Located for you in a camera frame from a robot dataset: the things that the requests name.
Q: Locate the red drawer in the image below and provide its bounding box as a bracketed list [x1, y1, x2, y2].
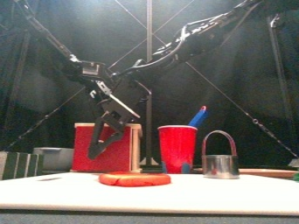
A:
[73, 125, 133, 172]

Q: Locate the wooden drawer box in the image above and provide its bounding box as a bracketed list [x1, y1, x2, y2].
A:
[72, 122, 144, 173]

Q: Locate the blue-grey bowl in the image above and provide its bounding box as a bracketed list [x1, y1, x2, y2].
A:
[32, 146, 76, 172]

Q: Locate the red plastic cup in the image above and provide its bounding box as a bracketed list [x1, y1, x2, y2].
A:
[156, 125, 199, 175]

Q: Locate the white cutting board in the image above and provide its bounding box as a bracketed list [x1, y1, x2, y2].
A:
[0, 171, 299, 217]

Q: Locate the black backdrop cloth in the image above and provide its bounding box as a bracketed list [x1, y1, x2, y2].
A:
[0, 0, 299, 173]

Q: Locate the black side strut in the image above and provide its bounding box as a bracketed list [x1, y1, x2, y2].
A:
[265, 12, 293, 138]

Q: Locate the thin diagonal brace wire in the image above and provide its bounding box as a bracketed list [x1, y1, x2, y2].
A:
[4, 0, 196, 150]
[114, 0, 299, 160]

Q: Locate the black vertical frame post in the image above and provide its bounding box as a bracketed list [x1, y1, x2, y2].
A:
[138, 0, 161, 168]

